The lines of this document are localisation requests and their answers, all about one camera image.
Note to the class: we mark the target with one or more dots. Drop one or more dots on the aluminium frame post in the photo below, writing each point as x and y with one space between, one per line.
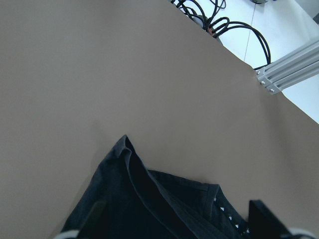
291 69

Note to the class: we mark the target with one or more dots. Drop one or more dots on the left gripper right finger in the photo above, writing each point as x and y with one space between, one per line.
263 224

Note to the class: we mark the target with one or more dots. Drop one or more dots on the black printed t-shirt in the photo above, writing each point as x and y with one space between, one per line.
148 204

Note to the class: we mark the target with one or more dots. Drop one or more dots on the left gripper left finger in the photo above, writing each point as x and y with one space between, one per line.
95 225

